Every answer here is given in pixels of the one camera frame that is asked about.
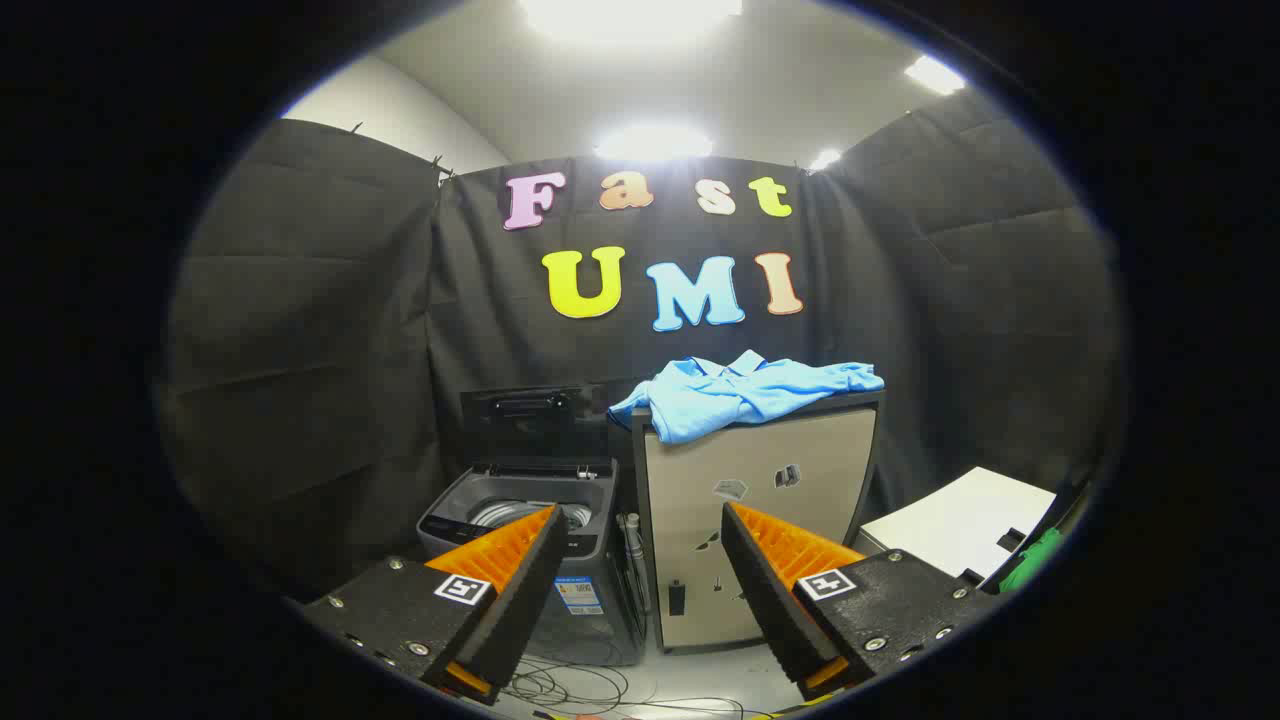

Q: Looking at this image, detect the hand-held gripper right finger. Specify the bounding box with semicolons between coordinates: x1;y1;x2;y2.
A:
720;502;1001;702

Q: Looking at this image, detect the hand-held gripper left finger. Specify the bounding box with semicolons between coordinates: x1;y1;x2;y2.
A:
300;505;571;707

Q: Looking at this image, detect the grey top-load washing machine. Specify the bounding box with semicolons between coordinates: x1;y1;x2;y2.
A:
417;458;651;667

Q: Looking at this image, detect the dark glass washing machine lid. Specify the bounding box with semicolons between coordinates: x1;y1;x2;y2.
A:
460;385;623;467

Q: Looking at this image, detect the light blue polo shirt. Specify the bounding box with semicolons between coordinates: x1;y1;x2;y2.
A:
608;350;886;446

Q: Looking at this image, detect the beige cabinet with dark top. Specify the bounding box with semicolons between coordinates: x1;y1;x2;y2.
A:
628;390;886;653

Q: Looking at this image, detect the green object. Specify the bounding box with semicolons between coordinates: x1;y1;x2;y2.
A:
998;527;1064;593

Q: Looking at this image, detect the black backdrop cloth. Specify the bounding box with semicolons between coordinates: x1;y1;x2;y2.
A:
160;85;1126;601

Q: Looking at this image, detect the large ceiling light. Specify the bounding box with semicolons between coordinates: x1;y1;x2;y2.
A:
520;0;744;43

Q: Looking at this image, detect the tangle of floor cables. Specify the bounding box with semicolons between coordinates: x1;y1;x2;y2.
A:
500;655;791;720

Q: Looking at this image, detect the grey washing machine hose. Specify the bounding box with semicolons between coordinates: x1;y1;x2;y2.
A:
617;512;651;613

